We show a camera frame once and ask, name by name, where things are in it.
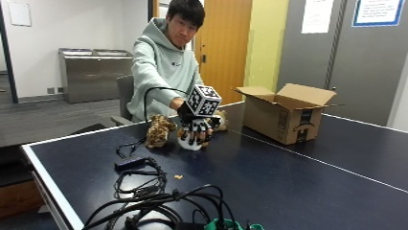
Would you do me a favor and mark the spotted leopard soft toy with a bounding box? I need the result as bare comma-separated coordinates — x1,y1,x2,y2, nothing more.
144,114,178,150

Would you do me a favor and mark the stainless steel waste bin unit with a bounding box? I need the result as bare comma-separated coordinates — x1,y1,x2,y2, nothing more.
58,47,136,104

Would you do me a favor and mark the blue framed notice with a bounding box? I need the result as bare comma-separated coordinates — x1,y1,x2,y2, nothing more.
351,0,407,28

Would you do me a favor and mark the person in pale green hoodie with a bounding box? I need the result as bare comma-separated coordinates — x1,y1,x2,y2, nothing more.
127,0,206,123

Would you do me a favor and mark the white cube with black markers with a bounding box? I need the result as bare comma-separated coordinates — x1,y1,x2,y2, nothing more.
185,83,224,118

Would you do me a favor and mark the brown wooden cabinet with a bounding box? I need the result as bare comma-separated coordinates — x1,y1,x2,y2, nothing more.
0,179,47,219

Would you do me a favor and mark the thick black cable bundle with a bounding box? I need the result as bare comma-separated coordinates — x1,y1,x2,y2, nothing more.
81,183,240,230

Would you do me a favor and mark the white board on wall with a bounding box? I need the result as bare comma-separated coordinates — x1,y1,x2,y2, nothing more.
6,0,34,28

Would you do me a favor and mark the thin black cable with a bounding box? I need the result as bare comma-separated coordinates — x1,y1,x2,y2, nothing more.
115,136,148,159

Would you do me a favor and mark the white and orange tiger toy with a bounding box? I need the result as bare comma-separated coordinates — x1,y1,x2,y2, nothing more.
176,109,230,151

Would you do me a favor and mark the grey chair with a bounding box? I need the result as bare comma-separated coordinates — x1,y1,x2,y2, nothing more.
111,74,137,127

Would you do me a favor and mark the open brown cardboard box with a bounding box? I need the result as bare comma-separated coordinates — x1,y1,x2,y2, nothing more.
233,82,343,146

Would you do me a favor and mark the black cable with inline adapter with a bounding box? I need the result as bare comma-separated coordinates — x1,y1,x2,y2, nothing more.
112,156,169,200

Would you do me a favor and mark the green plastic clamp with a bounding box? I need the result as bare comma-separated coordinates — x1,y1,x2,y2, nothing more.
204,218,266,230

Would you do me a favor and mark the white paper sheet on wall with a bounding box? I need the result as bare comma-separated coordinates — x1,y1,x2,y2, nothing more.
299,0,337,35

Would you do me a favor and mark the orange wooden door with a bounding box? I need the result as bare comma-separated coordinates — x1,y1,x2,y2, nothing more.
194,0,254,106

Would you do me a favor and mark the small black box device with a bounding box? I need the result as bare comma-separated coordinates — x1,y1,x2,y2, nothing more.
113,156,148,171

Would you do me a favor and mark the black glove cable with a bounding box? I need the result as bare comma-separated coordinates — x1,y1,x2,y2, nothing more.
143,86,189,124

